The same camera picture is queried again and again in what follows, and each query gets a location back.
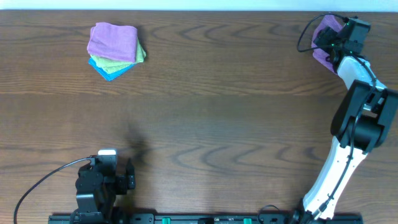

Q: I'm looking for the folded green cloth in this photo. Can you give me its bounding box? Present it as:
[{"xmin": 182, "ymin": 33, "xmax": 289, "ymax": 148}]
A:
[{"xmin": 91, "ymin": 40, "xmax": 146, "ymax": 74}]

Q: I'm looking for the folded blue cloth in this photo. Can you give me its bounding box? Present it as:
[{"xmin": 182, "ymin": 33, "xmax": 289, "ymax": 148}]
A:
[{"xmin": 88, "ymin": 58, "xmax": 134, "ymax": 82}]

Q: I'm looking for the folded purple cloth on stack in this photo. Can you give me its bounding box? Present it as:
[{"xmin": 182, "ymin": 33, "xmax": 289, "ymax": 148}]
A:
[{"xmin": 86, "ymin": 22, "xmax": 137, "ymax": 63}]

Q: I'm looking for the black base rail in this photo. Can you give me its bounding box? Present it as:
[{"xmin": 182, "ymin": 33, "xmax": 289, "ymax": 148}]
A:
[{"xmin": 48, "ymin": 213, "xmax": 364, "ymax": 224}]

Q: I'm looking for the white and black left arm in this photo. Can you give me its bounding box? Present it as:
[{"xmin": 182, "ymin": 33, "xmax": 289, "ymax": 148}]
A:
[{"xmin": 68, "ymin": 155, "xmax": 136, "ymax": 224}]

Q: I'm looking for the purple microfiber cloth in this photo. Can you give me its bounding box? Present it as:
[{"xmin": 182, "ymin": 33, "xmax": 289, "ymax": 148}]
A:
[{"xmin": 311, "ymin": 15, "xmax": 343, "ymax": 73}]

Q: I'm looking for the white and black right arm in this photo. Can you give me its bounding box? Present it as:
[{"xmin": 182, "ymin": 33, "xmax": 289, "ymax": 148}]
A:
[{"xmin": 289, "ymin": 13, "xmax": 397, "ymax": 223}]

